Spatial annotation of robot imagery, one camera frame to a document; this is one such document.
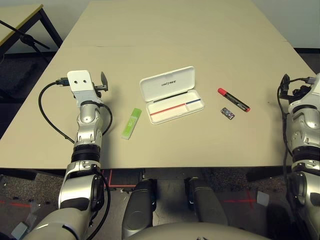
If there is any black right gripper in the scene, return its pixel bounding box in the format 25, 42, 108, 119
279, 73, 313, 104

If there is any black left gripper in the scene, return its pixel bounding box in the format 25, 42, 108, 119
92, 71, 109, 99

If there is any green highlighter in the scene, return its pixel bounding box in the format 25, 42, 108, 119
120, 107, 143, 140

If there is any white plastic pencil case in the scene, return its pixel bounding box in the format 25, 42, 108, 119
139, 65, 206, 125

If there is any black marker with red cap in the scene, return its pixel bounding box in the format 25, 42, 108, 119
217, 87, 252, 113

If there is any grey square floor patch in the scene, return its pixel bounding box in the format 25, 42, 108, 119
256, 191, 270, 206

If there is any red tape cross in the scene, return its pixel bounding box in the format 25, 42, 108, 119
222, 192, 255, 208

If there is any grey robot left leg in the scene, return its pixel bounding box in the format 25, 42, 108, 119
121, 178, 158, 238

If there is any grey robot leg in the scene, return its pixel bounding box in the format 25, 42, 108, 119
121, 178, 158, 238
184, 176, 229, 226

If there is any grey robot right leg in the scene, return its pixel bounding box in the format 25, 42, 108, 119
184, 176, 229, 226

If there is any grey robot torso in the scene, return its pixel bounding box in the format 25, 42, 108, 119
124, 222, 272, 240

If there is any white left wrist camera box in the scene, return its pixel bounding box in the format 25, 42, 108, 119
66, 70, 104, 107

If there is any side table with black frame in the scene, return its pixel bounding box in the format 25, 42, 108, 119
0, 3, 64, 103

